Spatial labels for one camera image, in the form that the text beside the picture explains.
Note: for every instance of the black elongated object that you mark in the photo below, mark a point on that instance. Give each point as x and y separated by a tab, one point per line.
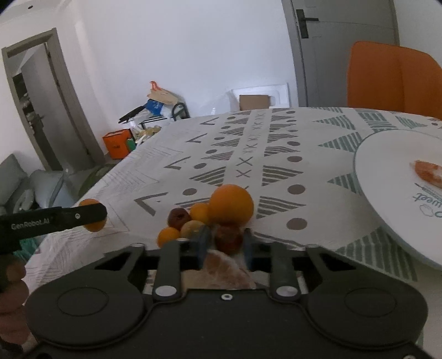
131	114

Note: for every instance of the dark red jujube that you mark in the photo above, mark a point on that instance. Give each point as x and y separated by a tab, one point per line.
179	218
228	239

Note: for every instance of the teal cloth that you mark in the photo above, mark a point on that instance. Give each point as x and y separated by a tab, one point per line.
29	246

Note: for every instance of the pale yellow plastic bag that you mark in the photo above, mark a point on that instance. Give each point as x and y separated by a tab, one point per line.
146	133

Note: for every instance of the blue and white bag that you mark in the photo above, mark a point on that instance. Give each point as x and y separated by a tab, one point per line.
153	107

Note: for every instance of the small orange kumquat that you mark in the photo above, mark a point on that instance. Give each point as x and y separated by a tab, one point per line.
168	236
199	212
95	226

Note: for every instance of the person's left hand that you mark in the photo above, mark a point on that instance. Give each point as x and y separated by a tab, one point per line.
12	297

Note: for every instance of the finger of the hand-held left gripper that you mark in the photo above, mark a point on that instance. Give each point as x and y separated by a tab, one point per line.
83	215

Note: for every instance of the grey door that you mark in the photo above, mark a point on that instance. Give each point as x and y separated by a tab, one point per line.
345	51

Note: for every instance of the white round plate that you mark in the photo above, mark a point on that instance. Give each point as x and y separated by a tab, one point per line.
386	179

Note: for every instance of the brown cardboard sheet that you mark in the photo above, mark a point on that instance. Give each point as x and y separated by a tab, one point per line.
254	102

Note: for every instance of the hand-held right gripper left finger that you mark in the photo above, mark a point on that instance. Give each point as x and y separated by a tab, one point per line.
204	245

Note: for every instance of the black metal rack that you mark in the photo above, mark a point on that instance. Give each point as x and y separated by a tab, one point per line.
179	111

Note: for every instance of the grey doorway frame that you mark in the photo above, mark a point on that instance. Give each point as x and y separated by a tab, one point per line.
65	103

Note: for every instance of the large orange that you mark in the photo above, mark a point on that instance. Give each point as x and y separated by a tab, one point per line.
230	204

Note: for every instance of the yellow-green round fruit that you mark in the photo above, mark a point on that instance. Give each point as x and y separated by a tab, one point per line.
191	229

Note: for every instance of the grey cushion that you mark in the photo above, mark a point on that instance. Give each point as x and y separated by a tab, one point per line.
45	188
12	179

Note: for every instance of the white foam board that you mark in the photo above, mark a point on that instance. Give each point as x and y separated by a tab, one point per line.
279	93

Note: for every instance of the orange box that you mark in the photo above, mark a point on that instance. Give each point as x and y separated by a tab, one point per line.
115	145

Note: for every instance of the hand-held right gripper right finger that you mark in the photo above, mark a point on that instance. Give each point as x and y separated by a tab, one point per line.
248	246

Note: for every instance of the orange chair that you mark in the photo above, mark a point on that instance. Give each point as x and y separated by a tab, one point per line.
390	79

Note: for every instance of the brown paper bag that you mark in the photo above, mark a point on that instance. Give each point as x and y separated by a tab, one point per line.
160	95

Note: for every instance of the white patterned tablecloth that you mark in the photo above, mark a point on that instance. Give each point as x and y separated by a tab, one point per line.
276	155

